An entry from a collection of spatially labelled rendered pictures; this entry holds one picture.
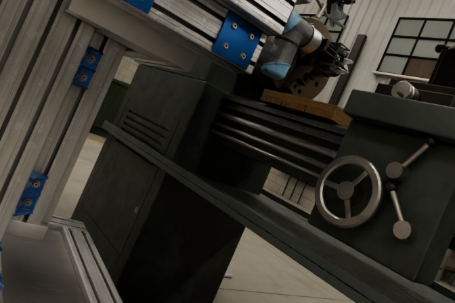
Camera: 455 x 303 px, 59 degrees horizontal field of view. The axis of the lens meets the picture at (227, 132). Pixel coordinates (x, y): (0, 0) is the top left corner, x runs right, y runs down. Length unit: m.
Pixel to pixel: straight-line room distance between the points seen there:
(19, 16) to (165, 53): 0.28
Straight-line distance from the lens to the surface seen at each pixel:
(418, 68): 9.24
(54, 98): 0.88
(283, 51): 1.18
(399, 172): 0.86
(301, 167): 1.16
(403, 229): 0.83
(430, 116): 0.86
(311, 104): 1.18
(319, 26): 1.57
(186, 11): 0.79
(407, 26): 9.87
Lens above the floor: 0.70
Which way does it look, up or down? 1 degrees up
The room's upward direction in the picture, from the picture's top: 24 degrees clockwise
